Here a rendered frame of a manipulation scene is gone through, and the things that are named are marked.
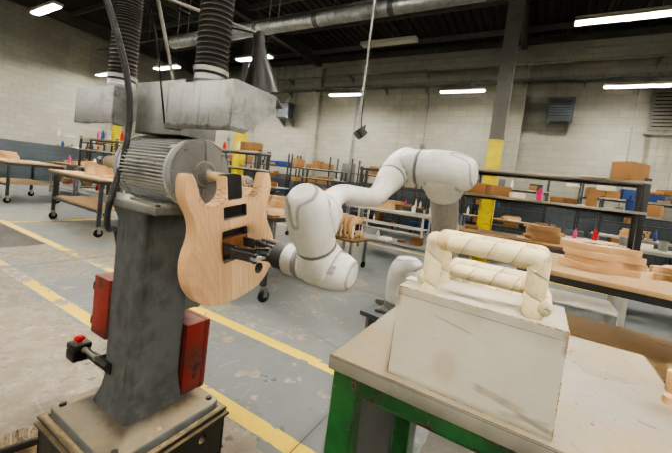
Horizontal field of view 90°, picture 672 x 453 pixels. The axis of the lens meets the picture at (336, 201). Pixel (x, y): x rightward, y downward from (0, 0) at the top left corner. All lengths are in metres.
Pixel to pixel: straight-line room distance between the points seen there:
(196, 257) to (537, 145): 11.41
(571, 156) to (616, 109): 1.59
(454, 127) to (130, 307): 11.55
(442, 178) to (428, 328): 0.63
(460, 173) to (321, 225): 0.57
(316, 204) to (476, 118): 11.61
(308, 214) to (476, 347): 0.41
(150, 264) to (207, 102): 0.66
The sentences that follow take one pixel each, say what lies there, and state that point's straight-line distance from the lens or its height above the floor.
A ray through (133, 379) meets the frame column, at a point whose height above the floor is 0.47.
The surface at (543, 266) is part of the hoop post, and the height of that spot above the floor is 1.19.
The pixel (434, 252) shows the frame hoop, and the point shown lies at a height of 1.17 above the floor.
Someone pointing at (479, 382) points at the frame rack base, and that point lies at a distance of 0.68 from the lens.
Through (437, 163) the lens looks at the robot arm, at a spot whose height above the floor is 1.39.
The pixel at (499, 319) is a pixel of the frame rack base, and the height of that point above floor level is 1.09.
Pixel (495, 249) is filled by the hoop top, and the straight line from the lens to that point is 0.63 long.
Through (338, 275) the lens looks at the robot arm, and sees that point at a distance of 0.83.
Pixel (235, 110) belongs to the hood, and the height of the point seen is 1.44.
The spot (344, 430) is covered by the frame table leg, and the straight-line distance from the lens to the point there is 0.83.
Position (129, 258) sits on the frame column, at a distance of 1.49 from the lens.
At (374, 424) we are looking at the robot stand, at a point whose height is 0.21.
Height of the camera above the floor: 1.28
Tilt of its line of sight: 3 degrees down
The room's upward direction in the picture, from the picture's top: 7 degrees clockwise
